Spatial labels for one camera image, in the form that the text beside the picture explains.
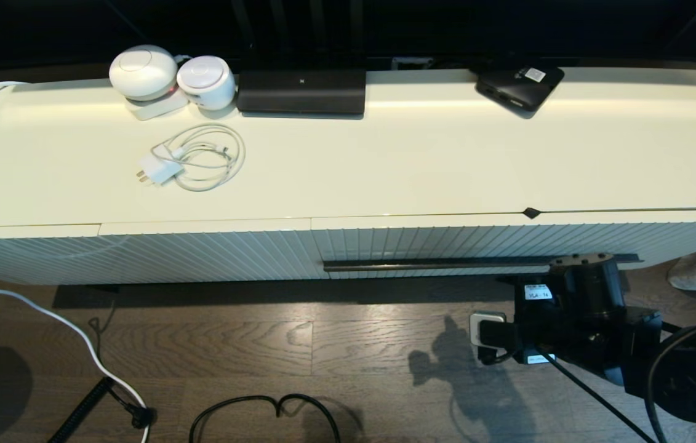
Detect white fluted drawer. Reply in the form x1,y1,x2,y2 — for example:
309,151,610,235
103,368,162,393
312,209,696,281

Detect white tv cabinet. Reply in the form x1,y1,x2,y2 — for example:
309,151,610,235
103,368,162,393
0,66,696,287

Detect black set-top box with label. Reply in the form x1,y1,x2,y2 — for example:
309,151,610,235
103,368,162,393
475,65,566,113

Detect black flat rectangular box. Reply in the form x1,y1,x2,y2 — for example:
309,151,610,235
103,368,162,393
237,69,367,116

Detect white fluted cabinet front panel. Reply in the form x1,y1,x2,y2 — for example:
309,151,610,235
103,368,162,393
100,218,327,285

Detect small white round device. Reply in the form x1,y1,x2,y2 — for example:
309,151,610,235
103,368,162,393
177,55,237,111

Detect white charger plug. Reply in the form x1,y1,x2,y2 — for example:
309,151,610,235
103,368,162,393
136,153,183,185

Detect white flat base box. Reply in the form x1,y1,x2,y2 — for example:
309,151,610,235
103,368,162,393
126,90,190,121

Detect large white round device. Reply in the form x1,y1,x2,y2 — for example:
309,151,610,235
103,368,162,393
109,45,178,101

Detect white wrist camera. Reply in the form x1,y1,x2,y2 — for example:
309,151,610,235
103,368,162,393
470,312,524,364

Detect thin black camera cable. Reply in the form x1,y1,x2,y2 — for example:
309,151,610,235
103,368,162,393
542,352,656,443

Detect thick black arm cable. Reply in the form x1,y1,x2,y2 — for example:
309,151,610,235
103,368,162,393
644,317,696,443

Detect black looped cable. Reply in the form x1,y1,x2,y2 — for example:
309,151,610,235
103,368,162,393
189,394,341,443

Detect white coiled charging cable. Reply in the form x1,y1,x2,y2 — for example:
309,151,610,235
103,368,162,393
151,123,247,192

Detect thin black cable with plug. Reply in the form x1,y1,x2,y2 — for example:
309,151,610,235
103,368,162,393
88,317,156,430

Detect black coiled cable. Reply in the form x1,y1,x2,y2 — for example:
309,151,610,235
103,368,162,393
49,377,113,443

